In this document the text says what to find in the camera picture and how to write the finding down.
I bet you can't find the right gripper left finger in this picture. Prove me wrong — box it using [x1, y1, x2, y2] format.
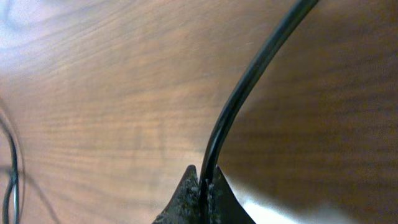
[152, 165, 199, 224]

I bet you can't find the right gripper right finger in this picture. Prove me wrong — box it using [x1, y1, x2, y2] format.
[207, 166, 255, 224]

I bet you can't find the long black usb cable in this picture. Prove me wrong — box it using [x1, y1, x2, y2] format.
[198, 0, 320, 224]

